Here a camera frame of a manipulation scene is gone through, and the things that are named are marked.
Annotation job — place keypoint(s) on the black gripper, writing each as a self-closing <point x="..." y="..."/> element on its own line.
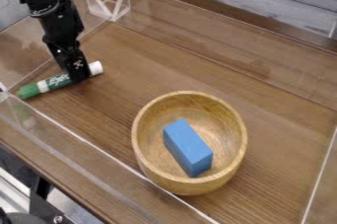
<point x="63" y="26"/>

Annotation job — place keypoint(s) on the green Expo marker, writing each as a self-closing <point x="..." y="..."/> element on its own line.
<point x="44" y="86"/>

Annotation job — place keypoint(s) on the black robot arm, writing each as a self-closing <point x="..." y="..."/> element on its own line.
<point x="63" y="26"/>

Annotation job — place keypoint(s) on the brown wooden bowl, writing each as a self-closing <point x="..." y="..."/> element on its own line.
<point x="219" y="125"/>

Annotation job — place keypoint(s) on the blue rectangular block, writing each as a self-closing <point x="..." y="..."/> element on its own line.
<point x="188" y="148"/>

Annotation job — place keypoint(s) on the clear acrylic tray walls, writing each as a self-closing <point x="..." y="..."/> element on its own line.
<point x="161" y="46"/>

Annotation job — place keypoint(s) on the black metal table bracket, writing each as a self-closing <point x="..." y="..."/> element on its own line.
<point x="40" y="207"/>

